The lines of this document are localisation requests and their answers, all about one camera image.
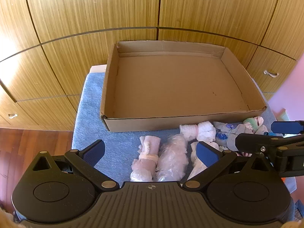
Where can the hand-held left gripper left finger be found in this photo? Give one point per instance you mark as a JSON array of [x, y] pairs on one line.
[[95, 150]]

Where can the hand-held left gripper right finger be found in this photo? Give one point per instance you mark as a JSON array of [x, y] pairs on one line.
[[207, 154]]

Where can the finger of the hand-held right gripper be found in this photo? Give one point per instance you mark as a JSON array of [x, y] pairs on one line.
[[287, 127], [249, 142]]

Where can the blue knit sock roll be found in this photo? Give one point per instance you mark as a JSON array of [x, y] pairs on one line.
[[270, 133]]

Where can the cardboard box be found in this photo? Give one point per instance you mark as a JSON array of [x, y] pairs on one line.
[[166, 80]]

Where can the plain white sock roll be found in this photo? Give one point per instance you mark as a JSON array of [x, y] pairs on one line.
[[194, 171]]

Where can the white waffle sock roll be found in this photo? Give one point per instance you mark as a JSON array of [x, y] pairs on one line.
[[206, 130]]

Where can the grey blue print sock roll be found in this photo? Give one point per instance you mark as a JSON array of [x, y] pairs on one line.
[[225, 133]]

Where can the blue towel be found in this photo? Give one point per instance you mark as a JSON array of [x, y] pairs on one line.
[[118, 140]]

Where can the plastic wrapped sock roll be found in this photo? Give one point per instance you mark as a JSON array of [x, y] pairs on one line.
[[171, 156]]

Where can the pink sock roll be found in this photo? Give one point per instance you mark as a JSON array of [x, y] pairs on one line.
[[144, 168]]

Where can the wooden wardrobe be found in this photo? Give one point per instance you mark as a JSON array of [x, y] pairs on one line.
[[71, 16]]

